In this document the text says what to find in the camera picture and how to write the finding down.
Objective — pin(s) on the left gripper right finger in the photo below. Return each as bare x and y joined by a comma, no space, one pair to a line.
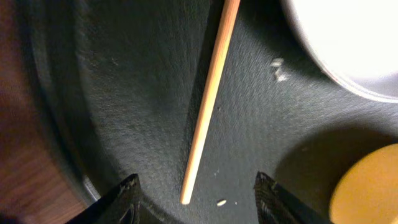
275,205

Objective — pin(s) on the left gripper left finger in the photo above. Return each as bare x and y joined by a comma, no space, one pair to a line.
120,205

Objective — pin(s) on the yellow bowl with shells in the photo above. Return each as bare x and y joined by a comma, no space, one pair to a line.
367,193

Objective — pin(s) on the grey round plate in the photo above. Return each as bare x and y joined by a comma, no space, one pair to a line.
353,41

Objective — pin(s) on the wooden chopstick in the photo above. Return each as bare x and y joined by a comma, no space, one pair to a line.
215,70

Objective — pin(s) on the round black tray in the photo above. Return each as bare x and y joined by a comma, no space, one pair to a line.
123,80

